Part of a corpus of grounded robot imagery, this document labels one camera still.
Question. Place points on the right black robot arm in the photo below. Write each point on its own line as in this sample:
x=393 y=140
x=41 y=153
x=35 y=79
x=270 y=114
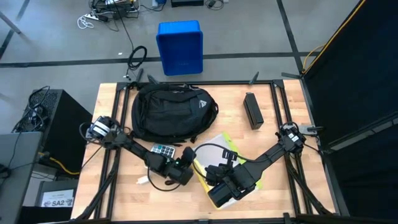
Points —
x=270 y=152

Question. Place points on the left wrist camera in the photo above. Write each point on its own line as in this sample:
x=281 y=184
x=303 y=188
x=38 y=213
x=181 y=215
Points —
x=188 y=155

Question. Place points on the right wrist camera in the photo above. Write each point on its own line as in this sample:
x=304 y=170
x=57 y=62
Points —
x=220 y=194

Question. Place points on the black table frame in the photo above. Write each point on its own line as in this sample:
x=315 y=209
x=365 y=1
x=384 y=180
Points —
x=199 y=83

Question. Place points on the black computer tower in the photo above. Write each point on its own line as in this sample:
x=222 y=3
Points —
x=65 y=146

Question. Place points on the marker set case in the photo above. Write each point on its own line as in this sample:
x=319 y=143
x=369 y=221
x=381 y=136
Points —
x=253 y=110

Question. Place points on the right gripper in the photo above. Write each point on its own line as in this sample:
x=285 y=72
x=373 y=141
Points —
x=236 y=180

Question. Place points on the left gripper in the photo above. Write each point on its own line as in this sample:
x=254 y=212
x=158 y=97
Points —
x=177 y=174

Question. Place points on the black curtain panel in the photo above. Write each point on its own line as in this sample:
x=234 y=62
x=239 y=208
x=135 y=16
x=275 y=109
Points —
x=357 y=77

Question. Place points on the grey calculator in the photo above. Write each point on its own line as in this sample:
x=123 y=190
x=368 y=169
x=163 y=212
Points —
x=163 y=150

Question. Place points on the blue plastic bin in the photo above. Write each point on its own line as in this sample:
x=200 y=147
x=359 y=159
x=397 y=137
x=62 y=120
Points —
x=180 y=46

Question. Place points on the white and yellow pouch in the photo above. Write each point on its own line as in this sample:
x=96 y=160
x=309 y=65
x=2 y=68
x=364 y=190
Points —
x=214 y=152

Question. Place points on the grey box with label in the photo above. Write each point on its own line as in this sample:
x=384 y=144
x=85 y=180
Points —
x=57 y=199

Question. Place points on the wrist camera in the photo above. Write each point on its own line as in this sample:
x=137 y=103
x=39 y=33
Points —
x=188 y=155
x=220 y=194

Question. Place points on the black backpack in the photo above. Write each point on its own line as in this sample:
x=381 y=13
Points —
x=171 y=112

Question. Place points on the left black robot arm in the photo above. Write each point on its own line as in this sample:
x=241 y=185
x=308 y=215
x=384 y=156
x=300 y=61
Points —
x=130 y=146

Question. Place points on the white power strip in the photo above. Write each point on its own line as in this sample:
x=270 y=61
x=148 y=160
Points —
x=93 y=16

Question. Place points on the black equipment box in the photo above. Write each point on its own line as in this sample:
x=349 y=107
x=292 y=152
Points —
x=186 y=3

